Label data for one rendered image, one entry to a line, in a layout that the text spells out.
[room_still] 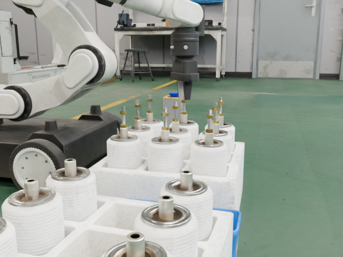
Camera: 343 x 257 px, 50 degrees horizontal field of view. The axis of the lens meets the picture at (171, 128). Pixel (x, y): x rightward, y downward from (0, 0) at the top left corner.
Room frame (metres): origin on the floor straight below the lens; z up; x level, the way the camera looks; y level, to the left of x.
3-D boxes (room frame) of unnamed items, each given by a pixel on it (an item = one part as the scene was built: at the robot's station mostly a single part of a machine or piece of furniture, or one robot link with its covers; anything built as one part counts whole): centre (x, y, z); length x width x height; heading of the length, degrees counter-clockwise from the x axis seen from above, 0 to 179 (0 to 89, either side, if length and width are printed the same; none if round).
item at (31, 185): (0.58, 0.23, 0.26); 0.02 x 0.02 x 0.03
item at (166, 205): (0.51, 0.01, 0.26); 0.02 x 0.02 x 0.03
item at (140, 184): (1.07, -0.01, 0.09); 0.39 x 0.39 x 0.18; 76
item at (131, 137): (0.98, 0.13, 0.25); 0.08 x 0.08 x 0.01
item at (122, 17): (5.65, 0.69, 0.87); 0.41 x 0.17 x 0.25; 165
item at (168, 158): (0.95, 0.02, 0.16); 0.10 x 0.10 x 0.18
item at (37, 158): (1.17, 0.44, 0.10); 0.20 x 0.05 x 0.20; 75
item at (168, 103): (1.37, -0.01, 0.16); 0.07 x 0.07 x 0.31; 76
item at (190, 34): (1.20, -0.05, 0.57); 0.11 x 0.11 x 0.11; 30
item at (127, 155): (0.98, 0.13, 0.16); 0.10 x 0.10 x 0.18
